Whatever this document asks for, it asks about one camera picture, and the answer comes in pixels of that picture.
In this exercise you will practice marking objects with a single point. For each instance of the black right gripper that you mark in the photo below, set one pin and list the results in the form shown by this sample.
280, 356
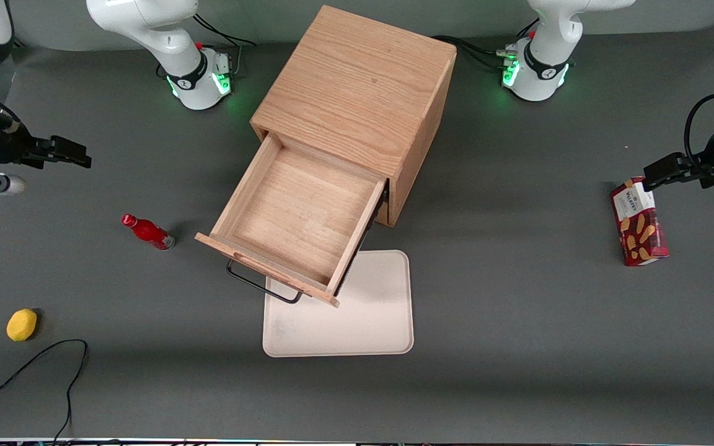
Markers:
12, 148

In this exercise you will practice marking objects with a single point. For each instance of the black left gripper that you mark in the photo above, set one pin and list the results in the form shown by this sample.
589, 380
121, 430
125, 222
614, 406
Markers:
711, 158

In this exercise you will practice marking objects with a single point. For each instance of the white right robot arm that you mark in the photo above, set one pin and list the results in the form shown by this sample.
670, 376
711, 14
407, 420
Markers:
171, 46

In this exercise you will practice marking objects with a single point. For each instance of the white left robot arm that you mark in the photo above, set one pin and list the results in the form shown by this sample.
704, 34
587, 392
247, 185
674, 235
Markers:
549, 62

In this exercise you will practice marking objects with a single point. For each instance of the wooden drawer cabinet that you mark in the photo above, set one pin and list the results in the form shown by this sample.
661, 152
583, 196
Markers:
357, 80

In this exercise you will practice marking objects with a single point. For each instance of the red tartan shortbread box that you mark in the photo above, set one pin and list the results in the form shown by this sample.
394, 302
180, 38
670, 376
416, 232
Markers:
641, 232

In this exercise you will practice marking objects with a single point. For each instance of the red bottle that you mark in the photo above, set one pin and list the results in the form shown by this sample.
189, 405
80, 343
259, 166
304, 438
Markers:
146, 231

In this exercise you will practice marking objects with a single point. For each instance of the yellow lemon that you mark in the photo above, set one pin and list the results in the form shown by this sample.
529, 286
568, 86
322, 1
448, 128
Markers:
22, 325

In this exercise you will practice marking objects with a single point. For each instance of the cream plastic tray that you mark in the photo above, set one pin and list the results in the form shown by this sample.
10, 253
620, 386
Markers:
372, 310

